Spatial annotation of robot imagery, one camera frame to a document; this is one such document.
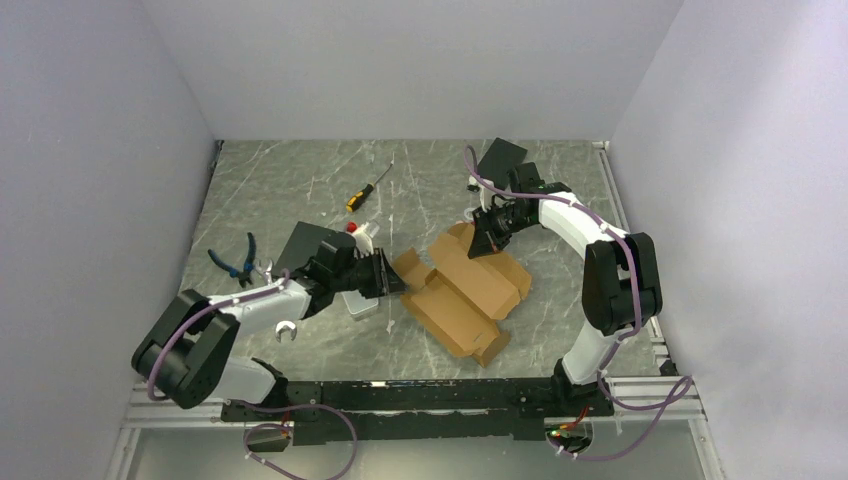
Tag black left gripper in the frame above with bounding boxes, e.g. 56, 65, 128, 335
332, 247, 411, 299

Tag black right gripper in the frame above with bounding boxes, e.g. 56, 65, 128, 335
468, 203, 534, 259

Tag brown cardboard box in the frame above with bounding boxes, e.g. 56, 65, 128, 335
392, 222, 532, 368

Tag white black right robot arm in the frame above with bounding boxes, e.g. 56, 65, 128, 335
466, 158, 662, 415

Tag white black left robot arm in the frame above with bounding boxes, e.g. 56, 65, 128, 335
131, 233, 408, 420

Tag black box far right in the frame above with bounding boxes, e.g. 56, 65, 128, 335
477, 137, 528, 190

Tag black box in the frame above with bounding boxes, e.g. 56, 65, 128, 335
271, 221, 334, 277
477, 137, 528, 190

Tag black box near left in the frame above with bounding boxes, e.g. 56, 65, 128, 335
271, 221, 334, 277

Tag white plastic case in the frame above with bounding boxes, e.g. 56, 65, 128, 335
342, 291, 380, 321

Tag yellow black screwdriver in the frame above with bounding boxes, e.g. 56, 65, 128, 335
345, 160, 395, 213

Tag silver wrench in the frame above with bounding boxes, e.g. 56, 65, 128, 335
255, 260, 297, 343

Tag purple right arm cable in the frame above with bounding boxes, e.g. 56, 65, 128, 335
462, 145, 694, 463

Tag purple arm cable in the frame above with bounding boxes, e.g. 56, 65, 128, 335
146, 268, 358, 480
462, 145, 694, 463

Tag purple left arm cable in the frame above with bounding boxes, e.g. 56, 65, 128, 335
146, 268, 358, 480

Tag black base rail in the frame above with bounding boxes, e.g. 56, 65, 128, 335
221, 377, 614, 446

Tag blue handled pliers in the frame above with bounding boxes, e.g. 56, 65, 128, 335
207, 231, 258, 287

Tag aluminium frame rail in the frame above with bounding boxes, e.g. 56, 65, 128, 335
105, 382, 230, 480

